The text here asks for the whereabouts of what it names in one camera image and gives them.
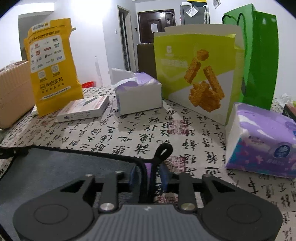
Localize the purple and grey towel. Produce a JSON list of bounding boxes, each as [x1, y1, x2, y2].
[[1, 144, 173, 240]]

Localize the patterned white tablecloth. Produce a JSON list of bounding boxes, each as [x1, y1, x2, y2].
[[1, 87, 295, 240]]

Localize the purple tissue pack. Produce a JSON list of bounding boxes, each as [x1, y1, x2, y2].
[[225, 102, 295, 178]]

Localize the flat white box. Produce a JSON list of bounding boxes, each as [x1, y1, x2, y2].
[[56, 95, 109, 123]]

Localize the red and green boxes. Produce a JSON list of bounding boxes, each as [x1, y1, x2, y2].
[[282, 102, 296, 119]]

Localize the tan hard suitcase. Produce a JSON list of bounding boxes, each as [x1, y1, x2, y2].
[[0, 60, 35, 129]]

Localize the yellow paper delivery bag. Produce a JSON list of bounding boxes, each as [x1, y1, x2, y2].
[[24, 18, 83, 116]]

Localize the open white tissue box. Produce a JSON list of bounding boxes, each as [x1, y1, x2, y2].
[[110, 68, 163, 115]]

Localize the green glossy gift bag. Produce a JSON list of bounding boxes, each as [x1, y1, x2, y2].
[[222, 4, 279, 110]]

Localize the lime green snack bag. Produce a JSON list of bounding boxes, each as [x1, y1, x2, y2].
[[154, 24, 245, 125]]

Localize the grey refrigerator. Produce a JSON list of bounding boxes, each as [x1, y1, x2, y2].
[[180, 2, 210, 25]]

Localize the dark brown entrance door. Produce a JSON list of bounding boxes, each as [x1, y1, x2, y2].
[[137, 9, 176, 43]]

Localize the yellow box on refrigerator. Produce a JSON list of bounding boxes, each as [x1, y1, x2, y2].
[[187, 0, 207, 3]]

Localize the wall picture frame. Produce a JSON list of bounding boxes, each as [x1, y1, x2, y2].
[[212, 0, 221, 9]]

